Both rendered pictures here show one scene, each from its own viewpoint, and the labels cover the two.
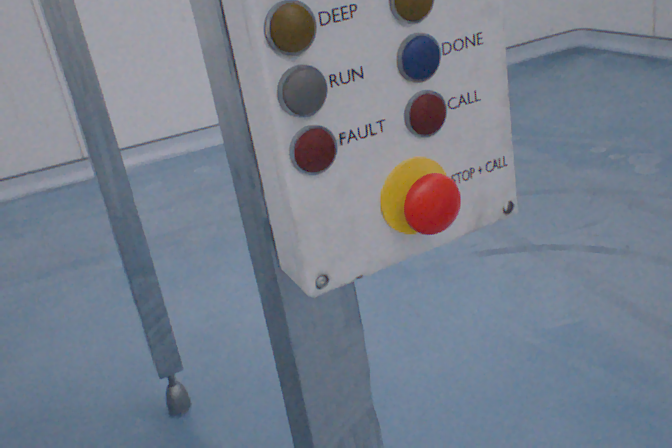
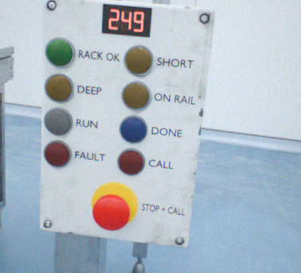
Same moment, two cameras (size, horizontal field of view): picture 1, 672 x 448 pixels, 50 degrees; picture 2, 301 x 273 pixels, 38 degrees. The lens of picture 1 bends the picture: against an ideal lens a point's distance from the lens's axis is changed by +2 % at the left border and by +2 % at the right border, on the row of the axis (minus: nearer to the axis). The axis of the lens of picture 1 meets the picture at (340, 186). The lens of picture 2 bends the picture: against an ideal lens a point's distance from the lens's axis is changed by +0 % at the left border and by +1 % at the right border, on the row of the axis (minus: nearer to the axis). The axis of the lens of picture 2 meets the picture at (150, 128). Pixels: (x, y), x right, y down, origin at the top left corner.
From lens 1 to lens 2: 0.29 m
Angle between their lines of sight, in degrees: 27
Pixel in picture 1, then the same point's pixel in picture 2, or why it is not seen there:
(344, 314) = (88, 253)
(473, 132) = (163, 185)
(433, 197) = (106, 208)
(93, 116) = not seen: hidden behind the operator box
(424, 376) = not seen: outside the picture
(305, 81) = (57, 117)
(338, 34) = (87, 100)
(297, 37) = (58, 93)
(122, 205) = not seen: hidden behind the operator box
